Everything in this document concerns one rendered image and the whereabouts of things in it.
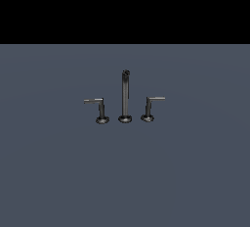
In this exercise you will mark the dark metal faucet spout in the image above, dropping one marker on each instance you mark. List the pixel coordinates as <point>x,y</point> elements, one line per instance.
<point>125,97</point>

